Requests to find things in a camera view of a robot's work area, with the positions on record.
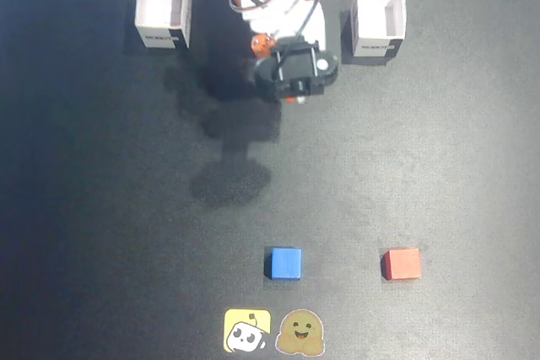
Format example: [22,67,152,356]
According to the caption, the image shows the red cube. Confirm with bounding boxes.
[380,247,423,282]

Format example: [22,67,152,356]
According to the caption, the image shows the blue cube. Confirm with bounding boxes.
[264,246,304,282]

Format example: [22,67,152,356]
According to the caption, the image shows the smiling hugging face sticker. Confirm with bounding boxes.
[274,309,327,356]

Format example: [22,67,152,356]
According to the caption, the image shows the yellow robot sticker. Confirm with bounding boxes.
[223,309,273,354]

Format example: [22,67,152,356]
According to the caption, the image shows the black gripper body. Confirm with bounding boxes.
[252,37,341,104]

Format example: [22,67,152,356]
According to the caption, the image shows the white cardboard box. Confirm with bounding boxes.
[350,0,408,58]
[134,0,193,50]

